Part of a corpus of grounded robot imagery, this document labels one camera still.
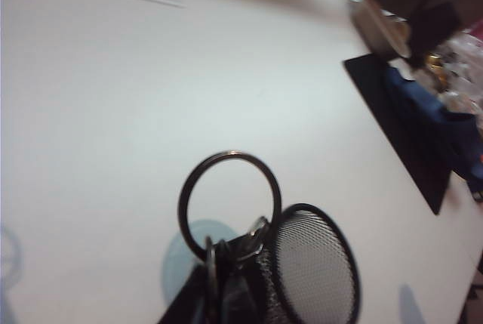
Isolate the bunch of keys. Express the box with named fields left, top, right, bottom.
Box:
left=177, top=149, right=282, bottom=324

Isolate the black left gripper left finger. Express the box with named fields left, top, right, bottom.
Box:
left=155, top=263, right=212, bottom=324

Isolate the brown cardboard box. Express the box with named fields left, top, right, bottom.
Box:
left=349, top=0, right=483, bottom=61

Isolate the dark blue cloth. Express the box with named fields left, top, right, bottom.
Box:
left=383, top=63, right=483, bottom=204

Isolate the black desk mat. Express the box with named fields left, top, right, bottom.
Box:
left=342, top=54, right=454, bottom=216

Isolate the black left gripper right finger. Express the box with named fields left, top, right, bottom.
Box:
left=221, top=273, right=262, bottom=324

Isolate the clear plastic bags pile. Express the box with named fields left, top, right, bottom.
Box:
left=424, top=17, right=483, bottom=113

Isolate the black wire mesh basket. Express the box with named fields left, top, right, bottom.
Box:
left=256, top=202, right=362, bottom=324

